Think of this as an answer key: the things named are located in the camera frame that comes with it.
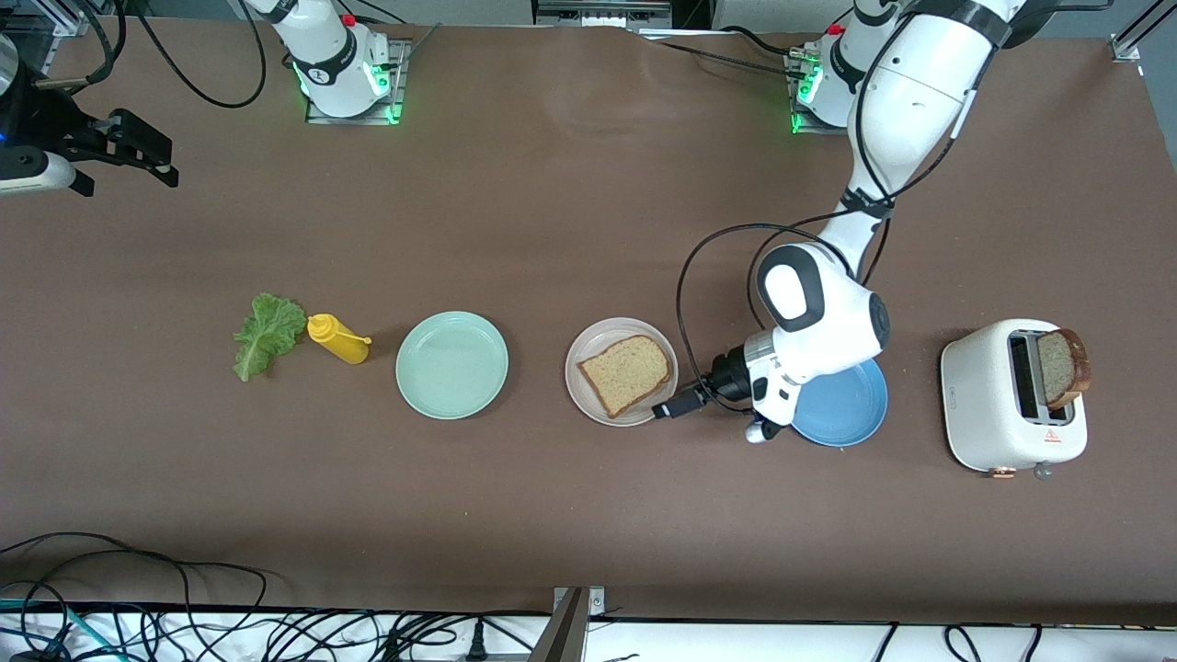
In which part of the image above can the metal bracket post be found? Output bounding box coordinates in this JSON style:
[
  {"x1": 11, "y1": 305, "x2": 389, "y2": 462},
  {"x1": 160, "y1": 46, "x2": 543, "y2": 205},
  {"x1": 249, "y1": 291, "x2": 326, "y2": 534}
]
[{"x1": 528, "y1": 586, "x2": 608, "y2": 662}]

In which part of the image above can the long black floor cable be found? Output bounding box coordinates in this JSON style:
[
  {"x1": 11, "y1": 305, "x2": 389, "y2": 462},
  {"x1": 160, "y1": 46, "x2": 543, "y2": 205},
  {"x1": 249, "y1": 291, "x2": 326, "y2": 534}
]
[{"x1": 0, "y1": 531, "x2": 269, "y2": 662}]

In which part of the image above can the brown bread slice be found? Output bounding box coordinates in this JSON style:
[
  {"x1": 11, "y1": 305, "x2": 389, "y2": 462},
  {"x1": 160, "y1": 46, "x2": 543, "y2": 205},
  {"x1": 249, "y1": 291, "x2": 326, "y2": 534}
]
[
  {"x1": 1036, "y1": 328, "x2": 1093, "y2": 411},
  {"x1": 577, "y1": 334, "x2": 673, "y2": 419}
]

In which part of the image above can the aluminium frame profile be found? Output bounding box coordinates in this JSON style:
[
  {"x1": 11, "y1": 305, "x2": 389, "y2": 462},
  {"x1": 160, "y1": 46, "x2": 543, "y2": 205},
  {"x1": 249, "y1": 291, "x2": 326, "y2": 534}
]
[{"x1": 1107, "y1": 0, "x2": 1177, "y2": 63}]

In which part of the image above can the black table cable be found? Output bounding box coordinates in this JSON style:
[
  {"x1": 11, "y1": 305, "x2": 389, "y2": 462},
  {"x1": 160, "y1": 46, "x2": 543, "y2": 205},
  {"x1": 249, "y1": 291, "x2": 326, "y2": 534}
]
[{"x1": 634, "y1": 26, "x2": 812, "y2": 80}]

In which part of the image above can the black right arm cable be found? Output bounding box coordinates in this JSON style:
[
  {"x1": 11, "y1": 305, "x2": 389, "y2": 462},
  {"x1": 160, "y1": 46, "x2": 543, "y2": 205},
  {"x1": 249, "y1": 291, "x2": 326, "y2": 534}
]
[{"x1": 78, "y1": 0, "x2": 269, "y2": 110}]

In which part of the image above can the yellow mustard squeeze bottle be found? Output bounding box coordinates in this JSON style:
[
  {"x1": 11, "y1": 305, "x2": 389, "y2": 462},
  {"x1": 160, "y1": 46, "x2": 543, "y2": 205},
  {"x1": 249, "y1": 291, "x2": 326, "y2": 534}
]
[{"x1": 306, "y1": 313, "x2": 373, "y2": 366}]

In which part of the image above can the mint green plate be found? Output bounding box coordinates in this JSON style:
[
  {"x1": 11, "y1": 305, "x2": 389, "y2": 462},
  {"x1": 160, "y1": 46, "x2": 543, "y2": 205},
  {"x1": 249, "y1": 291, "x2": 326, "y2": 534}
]
[{"x1": 395, "y1": 311, "x2": 509, "y2": 421}]

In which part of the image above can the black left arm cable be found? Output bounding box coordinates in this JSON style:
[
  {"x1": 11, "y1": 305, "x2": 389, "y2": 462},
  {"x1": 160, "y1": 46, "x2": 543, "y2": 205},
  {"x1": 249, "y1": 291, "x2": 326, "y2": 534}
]
[{"x1": 675, "y1": 37, "x2": 977, "y2": 417}]

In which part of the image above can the green lettuce leaf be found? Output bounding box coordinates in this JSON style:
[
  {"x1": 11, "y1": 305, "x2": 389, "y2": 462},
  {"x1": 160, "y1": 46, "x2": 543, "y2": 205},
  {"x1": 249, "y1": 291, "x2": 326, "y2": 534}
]
[{"x1": 233, "y1": 292, "x2": 309, "y2": 383}]

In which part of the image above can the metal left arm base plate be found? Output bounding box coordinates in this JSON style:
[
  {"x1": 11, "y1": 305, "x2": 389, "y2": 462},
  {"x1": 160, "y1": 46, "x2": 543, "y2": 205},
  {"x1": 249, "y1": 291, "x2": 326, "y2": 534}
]
[{"x1": 786, "y1": 51, "x2": 889, "y2": 138}]

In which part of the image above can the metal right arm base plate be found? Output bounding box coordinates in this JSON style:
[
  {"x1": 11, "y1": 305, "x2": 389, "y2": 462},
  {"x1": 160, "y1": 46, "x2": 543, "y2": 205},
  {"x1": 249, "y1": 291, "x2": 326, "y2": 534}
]
[{"x1": 305, "y1": 37, "x2": 411, "y2": 126}]

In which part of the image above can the white two-slot toaster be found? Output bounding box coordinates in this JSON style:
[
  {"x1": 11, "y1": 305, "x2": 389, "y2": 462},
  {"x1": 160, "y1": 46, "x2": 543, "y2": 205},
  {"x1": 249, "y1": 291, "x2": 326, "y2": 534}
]
[{"x1": 939, "y1": 318, "x2": 1090, "y2": 481}]

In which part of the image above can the blue plate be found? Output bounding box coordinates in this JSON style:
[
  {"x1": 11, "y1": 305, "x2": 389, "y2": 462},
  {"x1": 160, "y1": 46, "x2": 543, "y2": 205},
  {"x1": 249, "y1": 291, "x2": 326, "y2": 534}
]
[{"x1": 789, "y1": 357, "x2": 890, "y2": 450}]

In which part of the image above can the teal floor cable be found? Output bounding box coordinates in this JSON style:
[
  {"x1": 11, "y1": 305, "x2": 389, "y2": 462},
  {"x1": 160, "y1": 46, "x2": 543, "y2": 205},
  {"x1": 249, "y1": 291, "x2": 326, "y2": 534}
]
[{"x1": 0, "y1": 598, "x2": 104, "y2": 662}]

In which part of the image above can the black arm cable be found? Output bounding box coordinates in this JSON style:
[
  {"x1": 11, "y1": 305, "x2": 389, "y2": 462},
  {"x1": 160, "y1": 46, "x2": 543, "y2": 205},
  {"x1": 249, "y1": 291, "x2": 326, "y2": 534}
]
[
  {"x1": 78, "y1": 0, "x2": 269, "y2": 110},
  {"x1": 675, "y1": 37, "x2": 977, "y2": 417}
]

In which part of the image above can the black metal device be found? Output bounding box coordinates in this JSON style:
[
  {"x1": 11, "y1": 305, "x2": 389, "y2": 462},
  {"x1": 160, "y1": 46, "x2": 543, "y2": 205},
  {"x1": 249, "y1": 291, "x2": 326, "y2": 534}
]
[{"x1": 531, "y1": 0, "x2": 675, "y2": 29}]

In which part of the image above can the beige plate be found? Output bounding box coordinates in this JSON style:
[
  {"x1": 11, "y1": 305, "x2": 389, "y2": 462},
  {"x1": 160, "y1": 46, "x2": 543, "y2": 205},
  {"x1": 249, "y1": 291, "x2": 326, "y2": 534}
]
[{"x1": 565, "y1": 317, "x2": 680, "y2": 428}]

